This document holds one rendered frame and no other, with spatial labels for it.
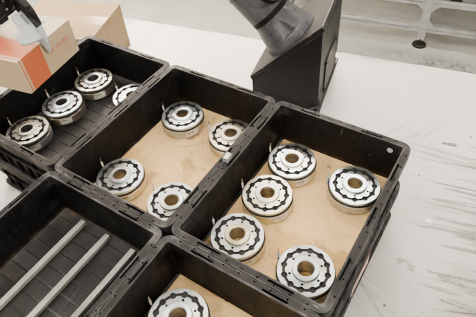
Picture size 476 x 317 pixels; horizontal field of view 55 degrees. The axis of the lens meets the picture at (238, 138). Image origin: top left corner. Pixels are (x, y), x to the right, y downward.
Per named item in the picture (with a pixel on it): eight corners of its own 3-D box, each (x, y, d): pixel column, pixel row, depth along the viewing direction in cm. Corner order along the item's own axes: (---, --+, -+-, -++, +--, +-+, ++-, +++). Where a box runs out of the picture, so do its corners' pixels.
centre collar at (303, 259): (299, 252, 82) (299, 250, 82) (324, 265, 80) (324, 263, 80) (286, 274, 79) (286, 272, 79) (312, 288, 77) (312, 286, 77)
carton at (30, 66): (36, 41, 104) (23, 11, 99) (79, 49, 101) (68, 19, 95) (-15, 83, 94) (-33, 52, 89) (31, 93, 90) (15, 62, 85)
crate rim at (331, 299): (278, 107, 104) (278, 99, 102) (411, 153, 91) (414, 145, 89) (168, 238, 81) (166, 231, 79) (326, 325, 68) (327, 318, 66)
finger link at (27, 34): (34, 66, 88) (-4, 27, 84) (53, 49, 92) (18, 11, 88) (41, 60, 86) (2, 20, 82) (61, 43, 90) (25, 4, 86)
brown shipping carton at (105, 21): (130, 44, 164) (120, 3, 153) (105, 82, 149) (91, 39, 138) (56, 39, 170) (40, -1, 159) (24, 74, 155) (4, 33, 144)
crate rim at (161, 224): (174, 71, 116) (173, 63, 115) (278, 107, 104) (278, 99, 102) (54, 175, 93) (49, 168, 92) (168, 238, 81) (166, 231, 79)
